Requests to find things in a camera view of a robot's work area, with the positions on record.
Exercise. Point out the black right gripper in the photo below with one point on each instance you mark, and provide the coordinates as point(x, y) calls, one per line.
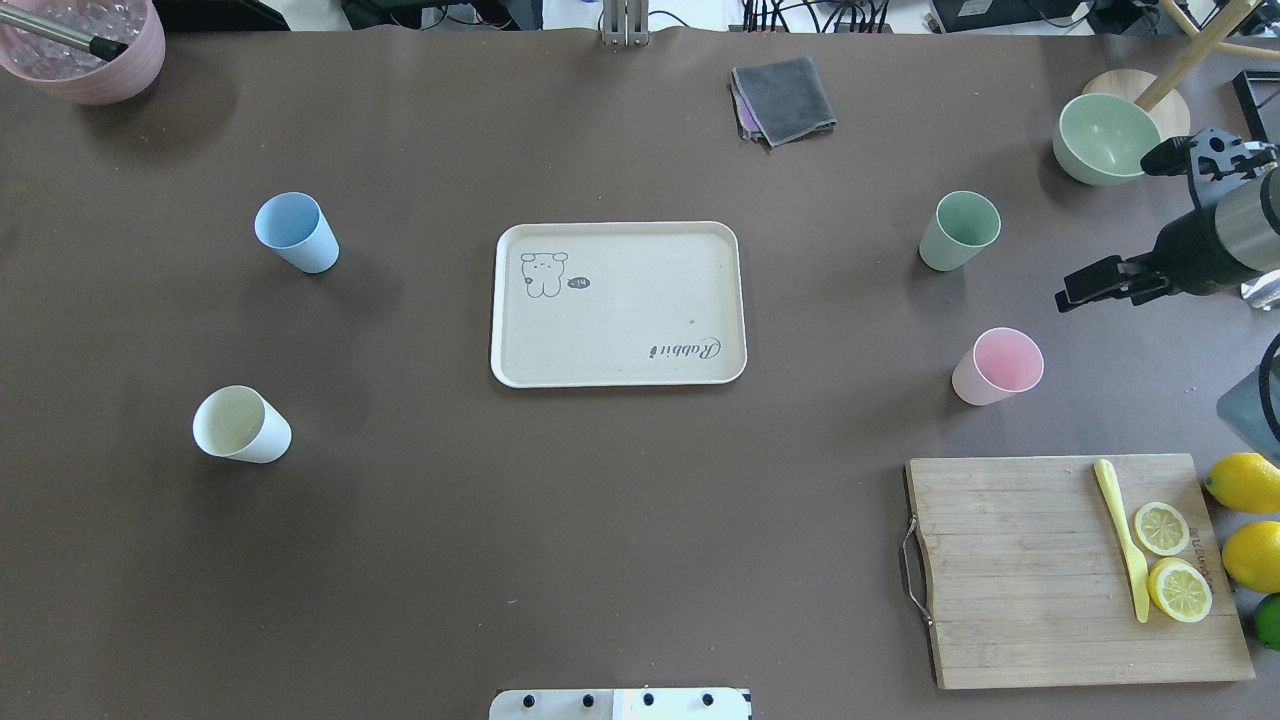
point(1192, 247)

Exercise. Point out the pink cup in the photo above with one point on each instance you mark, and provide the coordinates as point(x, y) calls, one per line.
point(1001, 363)

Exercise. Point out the white cup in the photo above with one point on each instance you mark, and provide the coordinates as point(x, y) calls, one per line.
point(237, 423)

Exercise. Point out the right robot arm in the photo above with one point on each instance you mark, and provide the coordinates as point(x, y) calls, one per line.
point(1231, 235)

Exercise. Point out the cream rabbit tray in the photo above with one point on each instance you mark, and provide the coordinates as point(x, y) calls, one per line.
point(617, 304)

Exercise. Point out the metal scoop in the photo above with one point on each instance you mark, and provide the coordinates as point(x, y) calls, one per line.
point(1262, 293)

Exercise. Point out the green bowl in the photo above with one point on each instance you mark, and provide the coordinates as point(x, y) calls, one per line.
point(1100, 139)

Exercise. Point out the green cup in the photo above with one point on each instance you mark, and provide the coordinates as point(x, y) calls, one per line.
point(963, 223)

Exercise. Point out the wooden mug tree stand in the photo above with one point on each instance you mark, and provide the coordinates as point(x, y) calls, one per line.
point(1158, 95)

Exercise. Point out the yellow plastic knife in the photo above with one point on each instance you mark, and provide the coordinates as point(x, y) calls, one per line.
point(1135, 562)

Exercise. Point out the whole lemon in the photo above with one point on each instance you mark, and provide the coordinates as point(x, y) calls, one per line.
point(1244, 483)
point(1251, 556)

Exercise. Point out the lemon slice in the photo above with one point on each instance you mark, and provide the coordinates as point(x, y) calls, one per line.
point(1178, 589)
point(1161, 529)

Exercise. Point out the wooden cutting board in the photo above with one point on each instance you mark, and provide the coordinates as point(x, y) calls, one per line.
point(1026, 587)

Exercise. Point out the green lime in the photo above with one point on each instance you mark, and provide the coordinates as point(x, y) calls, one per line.
point(1266, 621)

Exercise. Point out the grey folded cloth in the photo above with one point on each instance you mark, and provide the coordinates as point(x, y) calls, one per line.
point(779, 102)

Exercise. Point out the blue cup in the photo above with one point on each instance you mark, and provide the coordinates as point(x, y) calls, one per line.
point(293, 226)

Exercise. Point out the metal tube with black cap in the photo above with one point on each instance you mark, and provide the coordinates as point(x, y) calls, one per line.
point(103, 48)

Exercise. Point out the pink bowl with ice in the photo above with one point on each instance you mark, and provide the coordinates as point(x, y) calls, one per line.
point(63, 72)

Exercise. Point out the aluminium frame post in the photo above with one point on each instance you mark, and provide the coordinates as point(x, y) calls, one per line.
point(625, 23)

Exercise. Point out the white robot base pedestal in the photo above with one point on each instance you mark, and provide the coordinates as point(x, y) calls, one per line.
point(623, 703)

